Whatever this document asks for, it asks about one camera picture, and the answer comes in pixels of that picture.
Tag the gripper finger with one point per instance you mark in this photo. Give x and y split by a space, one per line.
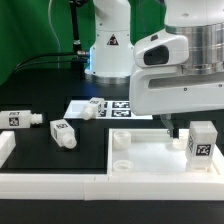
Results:
173 130

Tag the white marker sheet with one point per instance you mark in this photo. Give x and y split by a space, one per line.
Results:
112 110

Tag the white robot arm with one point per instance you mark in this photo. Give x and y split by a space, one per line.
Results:
112 54

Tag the white U-shaped fence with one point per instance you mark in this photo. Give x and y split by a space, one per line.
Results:
191 185

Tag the white square table top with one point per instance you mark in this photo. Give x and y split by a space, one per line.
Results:
146 151

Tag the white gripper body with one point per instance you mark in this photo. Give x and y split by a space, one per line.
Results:
177 71

